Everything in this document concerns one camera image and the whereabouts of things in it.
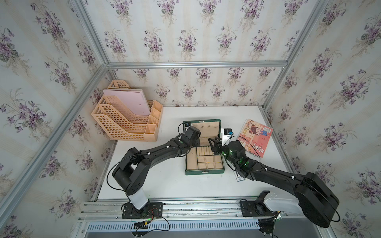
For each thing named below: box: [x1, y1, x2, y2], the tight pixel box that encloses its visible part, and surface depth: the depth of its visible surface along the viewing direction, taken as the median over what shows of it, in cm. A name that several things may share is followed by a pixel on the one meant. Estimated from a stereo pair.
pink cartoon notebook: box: [236, 118, 274, 159], surface depth 103 cm
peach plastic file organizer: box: [91, 79, 164, 142], surface depth 98 cm
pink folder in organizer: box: [102, 88, 151, 117], surface depth 94 cm
